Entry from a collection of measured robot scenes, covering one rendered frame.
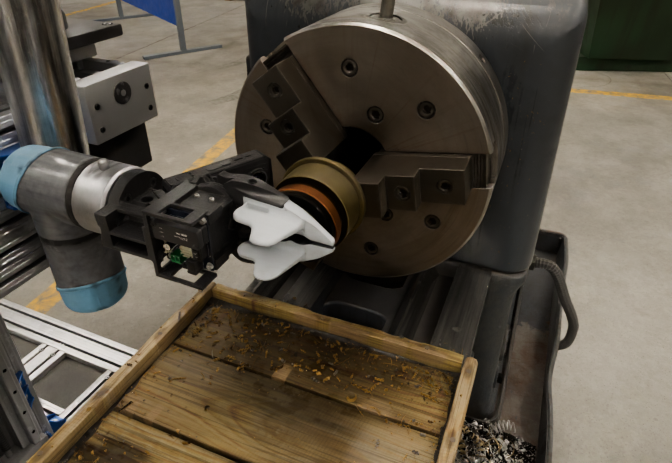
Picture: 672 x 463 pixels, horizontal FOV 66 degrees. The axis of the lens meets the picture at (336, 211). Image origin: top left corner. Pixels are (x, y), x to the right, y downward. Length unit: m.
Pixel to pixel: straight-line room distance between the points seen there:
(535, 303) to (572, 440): 0.58
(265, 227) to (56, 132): 0.33
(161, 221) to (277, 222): 0.10
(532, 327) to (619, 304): 1.09
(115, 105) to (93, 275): 0.32
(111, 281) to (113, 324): 1.46
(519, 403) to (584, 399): 0.82
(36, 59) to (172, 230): 0.29
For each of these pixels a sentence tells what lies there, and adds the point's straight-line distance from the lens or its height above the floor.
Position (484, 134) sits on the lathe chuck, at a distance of 0.55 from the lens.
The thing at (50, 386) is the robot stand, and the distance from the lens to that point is 1.68.
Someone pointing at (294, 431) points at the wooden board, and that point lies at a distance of 0.57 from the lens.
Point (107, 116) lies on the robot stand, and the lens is 0.86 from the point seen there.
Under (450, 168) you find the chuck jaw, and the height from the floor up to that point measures 1.12.
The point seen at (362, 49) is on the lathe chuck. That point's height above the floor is 1.21.
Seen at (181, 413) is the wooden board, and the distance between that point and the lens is 0.60.
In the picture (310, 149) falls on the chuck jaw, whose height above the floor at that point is 1.13.
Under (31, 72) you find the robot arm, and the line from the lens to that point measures 0.68.
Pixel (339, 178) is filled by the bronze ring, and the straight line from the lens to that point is 0.50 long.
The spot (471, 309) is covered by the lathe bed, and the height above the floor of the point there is 0.87.
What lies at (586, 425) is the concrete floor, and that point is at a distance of 1.83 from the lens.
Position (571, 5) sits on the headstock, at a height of 1.24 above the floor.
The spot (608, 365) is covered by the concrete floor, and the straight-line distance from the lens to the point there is 2.03.
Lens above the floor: 1.35
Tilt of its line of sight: 31 degrees down
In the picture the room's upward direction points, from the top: straight up
